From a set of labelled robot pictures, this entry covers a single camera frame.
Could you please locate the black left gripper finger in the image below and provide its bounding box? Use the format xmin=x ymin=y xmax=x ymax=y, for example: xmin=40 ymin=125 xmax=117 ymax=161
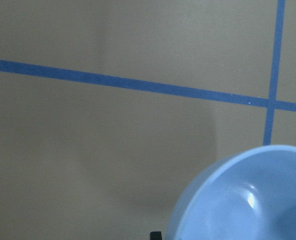
xmin=149 ymin=231 xmax=162 ymax=240

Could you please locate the blue bowl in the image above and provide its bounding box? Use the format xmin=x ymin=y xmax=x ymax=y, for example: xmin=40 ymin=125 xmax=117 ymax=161
xmin=165 ymin=145 xmax=296 ymax=240

